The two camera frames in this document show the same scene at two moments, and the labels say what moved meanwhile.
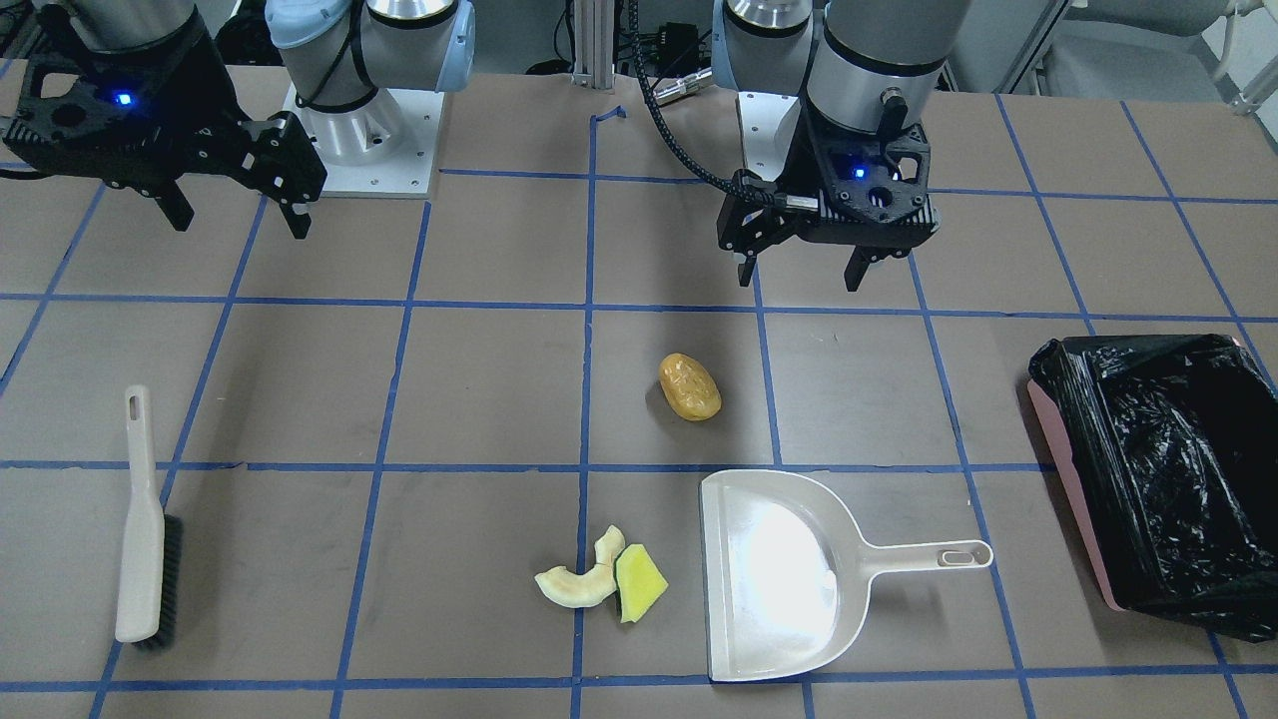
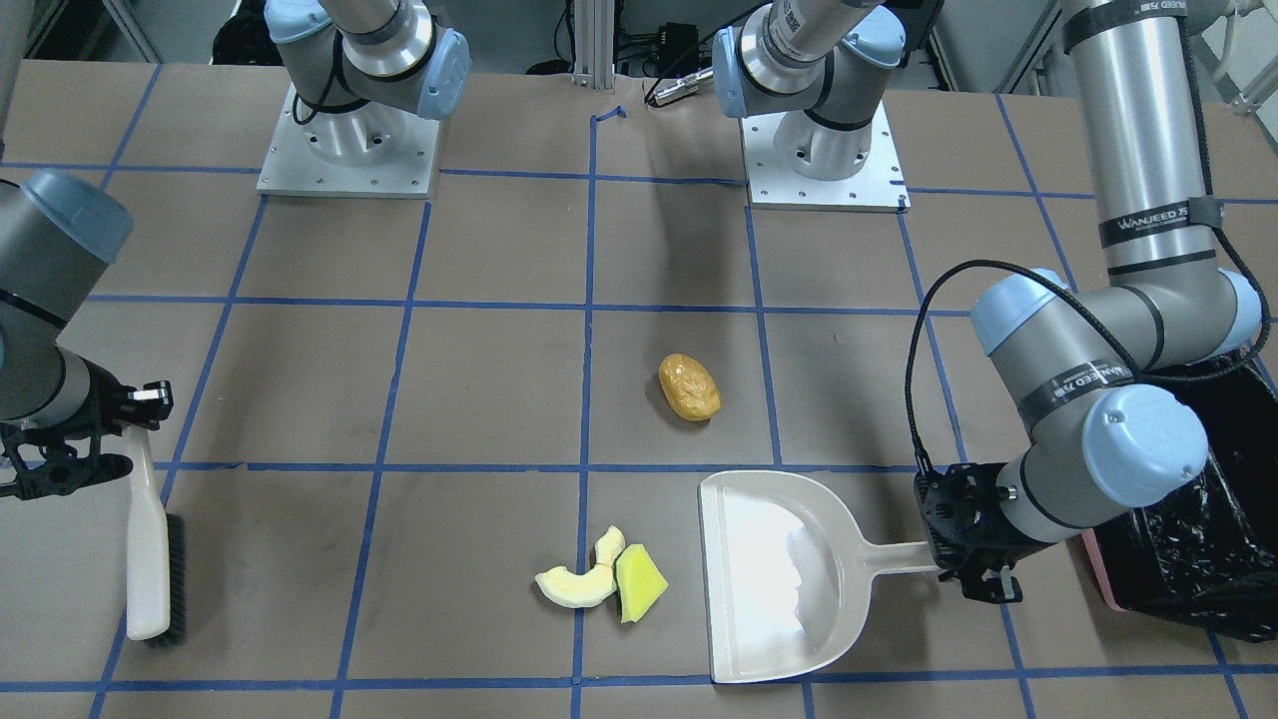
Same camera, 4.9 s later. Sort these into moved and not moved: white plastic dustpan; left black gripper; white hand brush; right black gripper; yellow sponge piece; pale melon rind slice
Moved: right black gripper; left black gripper
Not moved: white hand brush; pale melon rind slice; yellow sponge piece; white plastic dustpan
